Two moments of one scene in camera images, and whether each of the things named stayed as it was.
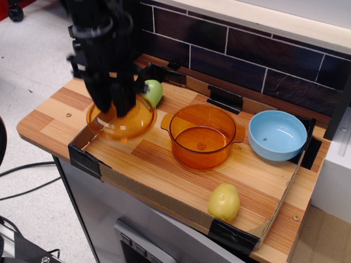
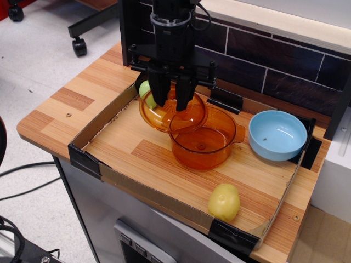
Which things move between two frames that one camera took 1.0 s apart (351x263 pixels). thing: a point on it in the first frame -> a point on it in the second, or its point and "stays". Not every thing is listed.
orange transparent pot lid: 108,125 -> 166,119
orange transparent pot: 202,135 stays
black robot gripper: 102,46 -> 174,47
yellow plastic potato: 224,202 stays
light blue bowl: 277,135 stays
